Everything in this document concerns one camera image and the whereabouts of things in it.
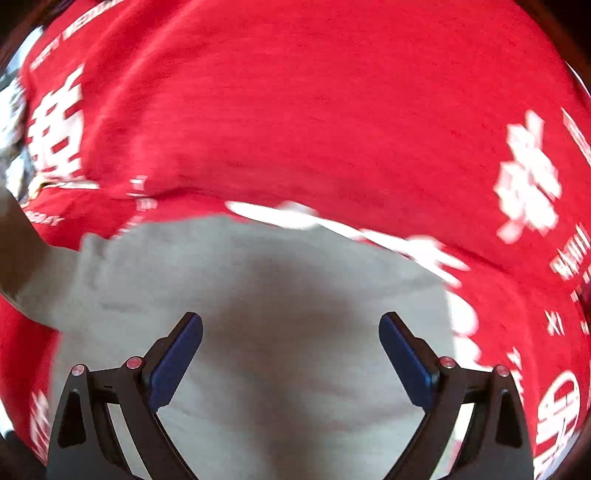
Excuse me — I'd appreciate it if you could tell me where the red printed blanket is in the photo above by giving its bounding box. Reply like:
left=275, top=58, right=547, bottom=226
left=0, top=0, right=591, bottom=480

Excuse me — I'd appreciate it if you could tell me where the small grey cloth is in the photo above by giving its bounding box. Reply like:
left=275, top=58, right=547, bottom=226
left=0, top=185, right=476, bottom=480

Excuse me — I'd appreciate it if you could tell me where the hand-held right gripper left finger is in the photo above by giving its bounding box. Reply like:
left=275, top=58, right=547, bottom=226
left=45, top=312, right=204, bottom=480

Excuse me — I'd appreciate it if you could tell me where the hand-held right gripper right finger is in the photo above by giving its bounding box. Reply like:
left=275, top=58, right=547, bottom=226
left=379, top=311, right=535, bottom=480

